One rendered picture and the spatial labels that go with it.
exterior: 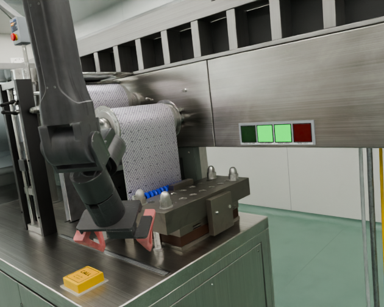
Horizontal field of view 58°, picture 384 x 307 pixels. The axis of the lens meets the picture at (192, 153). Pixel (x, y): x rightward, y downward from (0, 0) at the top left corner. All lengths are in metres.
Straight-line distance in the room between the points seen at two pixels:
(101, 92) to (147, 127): 0.28
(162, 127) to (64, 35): 0.69
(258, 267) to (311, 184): 2.55
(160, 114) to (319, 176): 2.66
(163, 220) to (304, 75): 0.55
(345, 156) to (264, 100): 2.48
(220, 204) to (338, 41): 0.55
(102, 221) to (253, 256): 0.67
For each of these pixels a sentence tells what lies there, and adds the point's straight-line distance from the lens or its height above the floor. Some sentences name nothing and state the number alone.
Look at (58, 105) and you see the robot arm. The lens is 0.52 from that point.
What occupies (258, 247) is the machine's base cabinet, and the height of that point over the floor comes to 0.81.
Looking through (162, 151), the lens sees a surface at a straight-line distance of 1.16.
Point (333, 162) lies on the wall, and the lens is 3.57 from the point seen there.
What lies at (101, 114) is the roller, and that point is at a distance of 1.10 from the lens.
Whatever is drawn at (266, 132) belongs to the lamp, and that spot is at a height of 1.19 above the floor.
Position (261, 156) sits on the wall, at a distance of 3.89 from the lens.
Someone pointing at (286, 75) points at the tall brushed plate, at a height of 1.35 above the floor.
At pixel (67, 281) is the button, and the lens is 0.92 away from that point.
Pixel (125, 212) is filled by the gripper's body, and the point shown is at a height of 1.13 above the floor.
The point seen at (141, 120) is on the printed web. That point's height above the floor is 1.26.
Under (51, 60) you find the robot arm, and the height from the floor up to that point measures 1.38.
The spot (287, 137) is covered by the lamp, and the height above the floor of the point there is 1.17.
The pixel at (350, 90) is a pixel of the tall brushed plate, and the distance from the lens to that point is 0.99.
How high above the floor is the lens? 1.31
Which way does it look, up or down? 8 degrees down
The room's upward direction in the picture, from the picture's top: 6 degrees counter-clockwise
